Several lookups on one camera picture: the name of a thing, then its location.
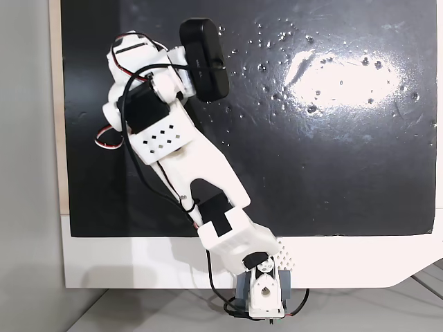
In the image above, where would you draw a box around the tan wooden board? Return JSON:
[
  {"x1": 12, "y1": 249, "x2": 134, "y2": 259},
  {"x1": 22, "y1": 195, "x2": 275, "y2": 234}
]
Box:
[{"x1": 49, "y1": 0, "x2": 72, "y2": 217}]

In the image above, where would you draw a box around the black table mat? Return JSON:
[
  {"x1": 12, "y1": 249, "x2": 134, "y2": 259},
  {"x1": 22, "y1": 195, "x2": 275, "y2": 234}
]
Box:
[{"x1": 60, "y1": 0, "x2": 437, "y2": 239}]

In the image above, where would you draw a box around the grey table clamp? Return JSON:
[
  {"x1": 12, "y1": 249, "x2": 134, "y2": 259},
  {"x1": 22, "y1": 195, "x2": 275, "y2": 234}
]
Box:
[
  {"x1": 235, "y1": 272, "x2": 251, "y2": 308},
  {"x1": 278, "y1": 268, "x2": 293, "y2": 302}
]

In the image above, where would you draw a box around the black oval camera box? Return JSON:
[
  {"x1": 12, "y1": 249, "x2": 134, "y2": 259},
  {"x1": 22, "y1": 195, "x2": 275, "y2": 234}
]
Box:
[{"x1": 179, "y1": 18, "x2": 231, "y2": 103}]

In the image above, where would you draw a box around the red white black servo wire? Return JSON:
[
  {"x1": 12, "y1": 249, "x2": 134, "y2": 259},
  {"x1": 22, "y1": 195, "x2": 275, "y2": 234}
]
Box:
[{"x1": 94, "y1": 123, "x2": 125, "y2": 151}]

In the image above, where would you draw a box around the black red power cable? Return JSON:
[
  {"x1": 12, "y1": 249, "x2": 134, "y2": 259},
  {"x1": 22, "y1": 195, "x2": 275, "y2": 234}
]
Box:
[{"x1": 284, "y1": 287, "x2": 311, "y2": 317}]

